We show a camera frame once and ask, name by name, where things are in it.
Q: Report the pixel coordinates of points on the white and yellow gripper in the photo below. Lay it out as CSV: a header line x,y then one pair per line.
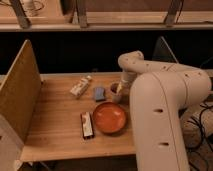
x,y
127,79

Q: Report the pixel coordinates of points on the orange round bowl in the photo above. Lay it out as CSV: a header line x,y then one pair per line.
x,y
109,117

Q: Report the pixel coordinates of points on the blue rectangular sponge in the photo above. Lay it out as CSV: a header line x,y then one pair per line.
x,y
99,94

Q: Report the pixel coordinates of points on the small white carton box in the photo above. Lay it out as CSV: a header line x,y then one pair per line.
x,y
78,89

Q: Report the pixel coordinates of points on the wooden side panel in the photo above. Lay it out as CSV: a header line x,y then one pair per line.
x,y
18,93

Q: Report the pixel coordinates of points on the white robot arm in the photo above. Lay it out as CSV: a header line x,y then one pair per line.
x,y
158,91

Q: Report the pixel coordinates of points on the white object on shelf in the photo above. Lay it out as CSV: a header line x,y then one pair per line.
x,y
30,7

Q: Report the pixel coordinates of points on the black rectangular snack box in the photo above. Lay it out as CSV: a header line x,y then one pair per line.
x,y
86,124

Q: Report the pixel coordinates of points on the grey ceramic cup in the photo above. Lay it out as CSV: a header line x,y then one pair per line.
x,y
116,98

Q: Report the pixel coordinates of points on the wooden shelf frame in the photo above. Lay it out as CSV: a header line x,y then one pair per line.
x,y
107,15

